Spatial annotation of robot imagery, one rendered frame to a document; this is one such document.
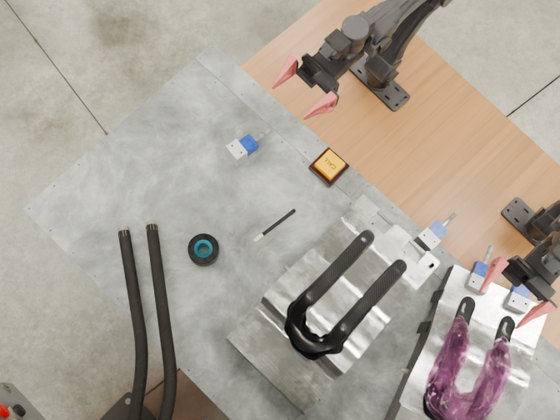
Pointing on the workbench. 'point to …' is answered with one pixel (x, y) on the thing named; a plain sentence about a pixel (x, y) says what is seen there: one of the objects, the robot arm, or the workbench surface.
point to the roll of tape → (202, 246)
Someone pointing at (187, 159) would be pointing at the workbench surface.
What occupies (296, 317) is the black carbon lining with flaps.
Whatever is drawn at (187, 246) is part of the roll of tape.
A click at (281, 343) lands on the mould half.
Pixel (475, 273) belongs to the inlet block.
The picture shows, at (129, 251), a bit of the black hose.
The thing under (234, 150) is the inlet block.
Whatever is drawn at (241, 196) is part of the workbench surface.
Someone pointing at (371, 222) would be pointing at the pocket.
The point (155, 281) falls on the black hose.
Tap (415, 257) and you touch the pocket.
